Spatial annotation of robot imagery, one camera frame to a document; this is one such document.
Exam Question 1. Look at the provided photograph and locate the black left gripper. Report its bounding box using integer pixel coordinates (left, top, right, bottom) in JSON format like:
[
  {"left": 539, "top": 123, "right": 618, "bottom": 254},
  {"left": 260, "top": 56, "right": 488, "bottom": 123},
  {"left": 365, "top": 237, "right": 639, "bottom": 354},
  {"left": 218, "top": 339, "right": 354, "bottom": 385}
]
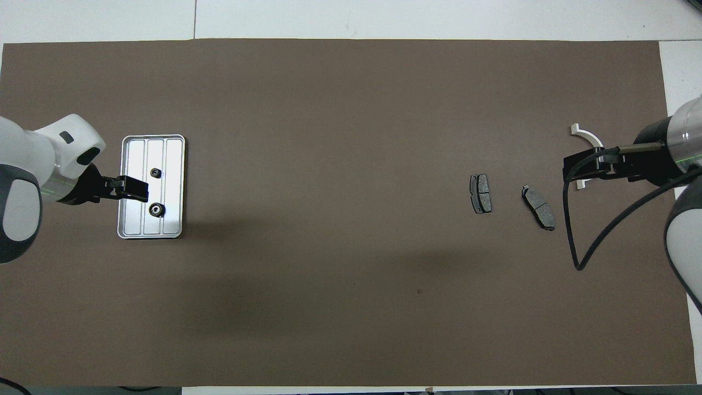
[{"left": 57, "top": 163, "right": 150, "bottom": 206}]

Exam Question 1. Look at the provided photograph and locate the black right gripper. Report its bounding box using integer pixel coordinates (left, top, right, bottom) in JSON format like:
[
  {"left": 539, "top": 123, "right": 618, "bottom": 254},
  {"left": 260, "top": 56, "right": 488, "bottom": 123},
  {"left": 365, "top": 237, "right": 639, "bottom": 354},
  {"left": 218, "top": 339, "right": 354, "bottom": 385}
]
[{"left": 563, "top": 116, "right": 677, "bottom": 185}]

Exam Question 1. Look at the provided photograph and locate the silver metal tray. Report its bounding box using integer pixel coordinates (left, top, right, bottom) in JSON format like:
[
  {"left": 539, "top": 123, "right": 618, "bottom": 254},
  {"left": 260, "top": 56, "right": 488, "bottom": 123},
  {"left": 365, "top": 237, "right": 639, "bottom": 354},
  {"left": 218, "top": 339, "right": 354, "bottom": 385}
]
[{"left": 117, "top": 134, "right": 186, "bottom": 240}]

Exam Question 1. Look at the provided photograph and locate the curved dark brake pad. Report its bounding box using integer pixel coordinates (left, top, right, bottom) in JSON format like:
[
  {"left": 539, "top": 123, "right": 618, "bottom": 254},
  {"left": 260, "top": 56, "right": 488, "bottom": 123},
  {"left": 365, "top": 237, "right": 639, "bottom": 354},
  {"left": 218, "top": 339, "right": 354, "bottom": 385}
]
[{"left": 521, "top": 185, "right": 556, "bottom": 232}]

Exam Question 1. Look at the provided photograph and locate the rectangular dark brake pad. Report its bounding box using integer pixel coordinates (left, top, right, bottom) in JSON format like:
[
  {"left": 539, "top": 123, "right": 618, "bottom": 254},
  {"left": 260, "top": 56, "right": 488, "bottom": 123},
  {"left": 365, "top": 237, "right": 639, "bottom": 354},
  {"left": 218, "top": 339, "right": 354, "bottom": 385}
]
[{"left": 469, "top": 174, "right": 492, "bottom": 214}]

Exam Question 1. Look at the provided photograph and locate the brown table mat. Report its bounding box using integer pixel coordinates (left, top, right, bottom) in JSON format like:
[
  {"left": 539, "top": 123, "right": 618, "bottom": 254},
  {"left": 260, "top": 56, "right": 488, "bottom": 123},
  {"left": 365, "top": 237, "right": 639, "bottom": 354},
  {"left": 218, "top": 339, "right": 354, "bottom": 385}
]
[{"left": 0, "top": 38, "right": 697, "bottom": 388}]

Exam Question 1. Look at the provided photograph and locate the white curved plastic bracket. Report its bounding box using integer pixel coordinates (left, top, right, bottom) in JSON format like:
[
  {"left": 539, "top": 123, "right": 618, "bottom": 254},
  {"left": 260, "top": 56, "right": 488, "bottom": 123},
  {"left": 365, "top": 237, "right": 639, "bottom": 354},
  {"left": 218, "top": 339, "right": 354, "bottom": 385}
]
[{"left": 570, "top": 124, "right": 605, "bottom": 190}]

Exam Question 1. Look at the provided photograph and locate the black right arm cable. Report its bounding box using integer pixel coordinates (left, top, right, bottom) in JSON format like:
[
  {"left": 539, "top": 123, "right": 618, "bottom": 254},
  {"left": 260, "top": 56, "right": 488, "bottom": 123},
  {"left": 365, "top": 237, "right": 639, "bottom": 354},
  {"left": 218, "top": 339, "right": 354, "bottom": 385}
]
[{"left": 563, "top": 144, "right": 702, "bottom": 272}]

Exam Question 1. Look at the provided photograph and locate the black floor cable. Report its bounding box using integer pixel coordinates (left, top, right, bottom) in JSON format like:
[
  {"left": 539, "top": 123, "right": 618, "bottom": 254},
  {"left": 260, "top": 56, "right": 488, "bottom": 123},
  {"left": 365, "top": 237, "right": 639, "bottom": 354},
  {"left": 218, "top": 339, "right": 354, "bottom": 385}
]
[{"left": 0, "top": 377, "right": 31, "bottom": 395}]

